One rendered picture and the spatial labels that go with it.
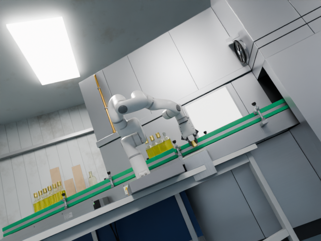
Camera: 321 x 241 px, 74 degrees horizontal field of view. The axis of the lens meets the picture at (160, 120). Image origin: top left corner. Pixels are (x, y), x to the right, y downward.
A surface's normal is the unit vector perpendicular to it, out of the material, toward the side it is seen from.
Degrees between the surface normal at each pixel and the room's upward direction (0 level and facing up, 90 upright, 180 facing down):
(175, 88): 90
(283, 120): 90
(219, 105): 90
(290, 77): 90
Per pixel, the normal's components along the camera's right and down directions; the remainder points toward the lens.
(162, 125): -0.28, -0.20
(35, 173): 0.17, -0.39
